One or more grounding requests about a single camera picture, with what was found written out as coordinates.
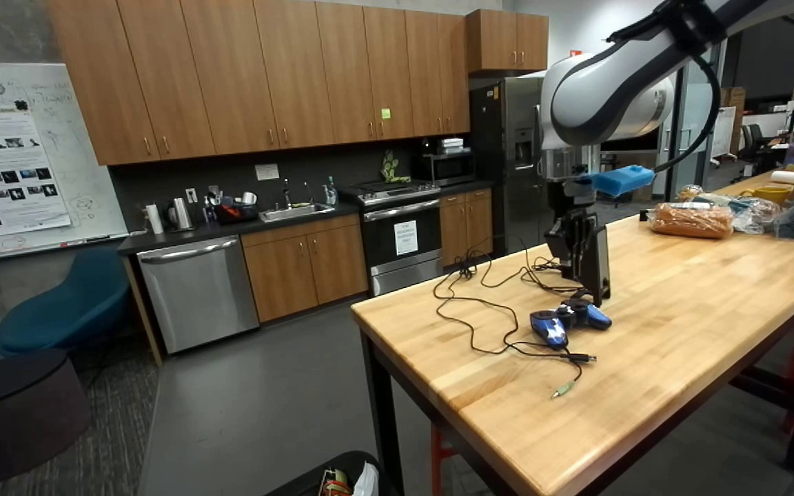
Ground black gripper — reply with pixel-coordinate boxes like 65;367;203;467
544;179;607;305

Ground blue game controller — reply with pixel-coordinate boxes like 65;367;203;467
530;301;615;352

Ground black upright box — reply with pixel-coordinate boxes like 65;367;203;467
596;222;615;305

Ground bagged bread loaf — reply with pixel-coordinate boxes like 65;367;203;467
649;199;738;243

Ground narrow wooden base cabinet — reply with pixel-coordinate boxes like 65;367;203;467
438;184;497;269

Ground stainless steel refrigerator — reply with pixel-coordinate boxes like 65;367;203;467
465;75;577;258

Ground black microwave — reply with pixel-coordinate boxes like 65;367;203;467
420;149;478;184

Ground white paper on oven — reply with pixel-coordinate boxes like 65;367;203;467
392;218;421;258

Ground stainless black oven range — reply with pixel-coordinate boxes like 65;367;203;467
354;181;446;298

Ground yellow flat object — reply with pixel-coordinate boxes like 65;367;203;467
742;181;794;206

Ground clear plastic bag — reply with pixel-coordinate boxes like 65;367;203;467
724;135;794;243

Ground small green plant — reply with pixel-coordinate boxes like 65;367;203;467
377;149;410;186

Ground wide wooden base cabinet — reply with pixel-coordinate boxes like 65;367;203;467
241;211;369;324

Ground steel kitchen sink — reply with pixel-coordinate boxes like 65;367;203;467
257;179;336;226

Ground black open bag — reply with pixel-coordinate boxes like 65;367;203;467
264;448;385;496

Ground stainless steel dishwasher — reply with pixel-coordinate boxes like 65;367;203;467
136;233;263;357

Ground white paper towel roll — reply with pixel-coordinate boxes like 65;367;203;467
143;202;167;240

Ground teal lounge chair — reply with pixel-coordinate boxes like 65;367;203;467
0;244;133;357

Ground whiteboard with posters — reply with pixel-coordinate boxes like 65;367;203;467
0;60;130;266

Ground dark round ottoman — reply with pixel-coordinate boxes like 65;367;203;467
0;348;94;491

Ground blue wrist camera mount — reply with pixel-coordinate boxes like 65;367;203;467
589;162;658;202

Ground black tangled cable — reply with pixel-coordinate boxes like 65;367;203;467
429;257;596;403

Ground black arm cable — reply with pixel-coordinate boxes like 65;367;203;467
603;0;729;177

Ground red stool frame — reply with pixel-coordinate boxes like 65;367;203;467
427;422;464;496

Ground small wooden wall cabinet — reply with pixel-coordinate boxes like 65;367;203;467
464;7;552;78

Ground white wall outlet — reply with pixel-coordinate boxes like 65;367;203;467
250;159;285;184

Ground long wooden wall cabinets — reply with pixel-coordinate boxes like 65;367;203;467
43;0;471;167

